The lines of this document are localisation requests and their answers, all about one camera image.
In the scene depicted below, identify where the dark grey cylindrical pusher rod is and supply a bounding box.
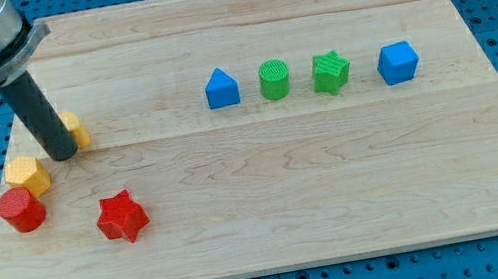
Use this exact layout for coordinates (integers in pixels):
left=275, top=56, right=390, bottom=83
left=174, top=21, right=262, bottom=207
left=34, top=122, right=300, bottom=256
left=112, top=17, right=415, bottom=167
left=0, top=71, right=78, bottom=161

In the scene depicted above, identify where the blue triangle block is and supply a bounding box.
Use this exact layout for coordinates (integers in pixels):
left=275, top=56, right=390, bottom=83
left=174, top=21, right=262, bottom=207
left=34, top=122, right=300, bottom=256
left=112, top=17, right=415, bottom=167
left=205, top=68, right=241, bottom=109

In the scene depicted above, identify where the yellow hexagon block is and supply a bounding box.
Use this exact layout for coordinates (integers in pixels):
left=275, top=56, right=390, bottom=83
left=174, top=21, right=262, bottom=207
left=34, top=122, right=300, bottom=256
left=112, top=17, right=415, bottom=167
left=4, top=155, right=52, bottom=197

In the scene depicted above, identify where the red cylinder block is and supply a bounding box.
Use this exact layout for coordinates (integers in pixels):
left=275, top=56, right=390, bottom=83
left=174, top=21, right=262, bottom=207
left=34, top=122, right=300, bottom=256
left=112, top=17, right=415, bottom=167
left=0, top=187, right=47, bottom=233

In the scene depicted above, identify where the red star block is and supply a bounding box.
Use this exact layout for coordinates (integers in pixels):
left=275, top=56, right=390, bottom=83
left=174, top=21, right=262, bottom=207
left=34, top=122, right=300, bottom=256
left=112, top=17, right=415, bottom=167
left=97, top=190, right=150, bottom=243

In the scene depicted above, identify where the green cylinder block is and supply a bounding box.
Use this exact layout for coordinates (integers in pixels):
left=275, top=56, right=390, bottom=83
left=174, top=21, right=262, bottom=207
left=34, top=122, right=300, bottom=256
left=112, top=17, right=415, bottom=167
left=258, top=58, right=290, bottom=101

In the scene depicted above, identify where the green star block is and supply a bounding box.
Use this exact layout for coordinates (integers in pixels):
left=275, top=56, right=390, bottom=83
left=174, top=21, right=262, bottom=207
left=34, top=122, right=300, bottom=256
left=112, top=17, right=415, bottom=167
left=312, top=50, right=350, bottom=96

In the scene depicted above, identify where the wooden board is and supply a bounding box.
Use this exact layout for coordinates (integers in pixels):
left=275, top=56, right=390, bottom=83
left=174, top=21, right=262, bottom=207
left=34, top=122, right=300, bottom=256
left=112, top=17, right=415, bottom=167
left=0, top=0, right=498, bottom=279

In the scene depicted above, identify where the blue cube block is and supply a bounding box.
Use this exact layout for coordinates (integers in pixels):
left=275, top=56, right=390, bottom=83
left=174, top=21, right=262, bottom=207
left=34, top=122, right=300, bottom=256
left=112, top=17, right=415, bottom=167
left=377, top=41, right=419, bottom=86

